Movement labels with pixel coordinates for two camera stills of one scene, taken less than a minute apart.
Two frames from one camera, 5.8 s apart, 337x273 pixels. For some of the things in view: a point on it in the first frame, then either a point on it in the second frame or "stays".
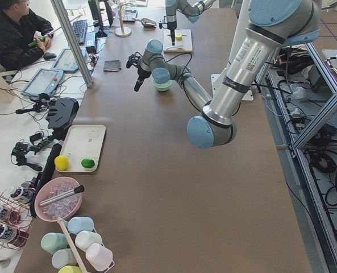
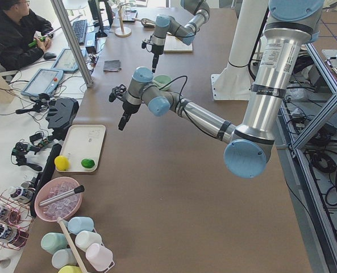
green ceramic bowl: [162, 87] stays
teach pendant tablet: [44, 81] stays
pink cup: [99, 256] stays
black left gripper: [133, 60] -> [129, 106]
